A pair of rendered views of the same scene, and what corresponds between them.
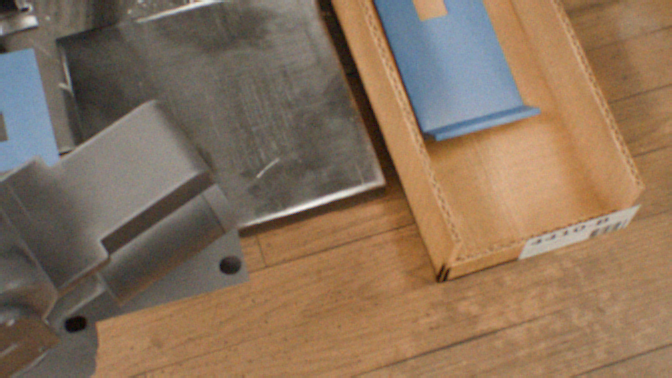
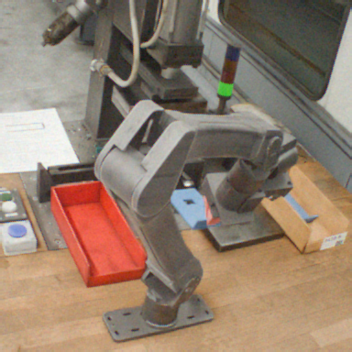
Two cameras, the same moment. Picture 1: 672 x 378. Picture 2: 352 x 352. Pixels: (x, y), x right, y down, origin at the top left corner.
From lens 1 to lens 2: 0.75 m
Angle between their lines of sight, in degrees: 34
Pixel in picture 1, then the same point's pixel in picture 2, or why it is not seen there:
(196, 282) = (283, 185)
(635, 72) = not seen: hidden behind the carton
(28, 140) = (201, 203)
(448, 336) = (308, 264)
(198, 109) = not seen: hidden behind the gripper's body
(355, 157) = (275, 225)
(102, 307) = (265, 188)
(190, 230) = (291, 156)
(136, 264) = (282, 160)
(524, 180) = (316, 234)
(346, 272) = (278, 252)
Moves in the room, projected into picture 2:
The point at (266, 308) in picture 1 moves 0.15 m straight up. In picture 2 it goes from (259, 259) to (279, 203)
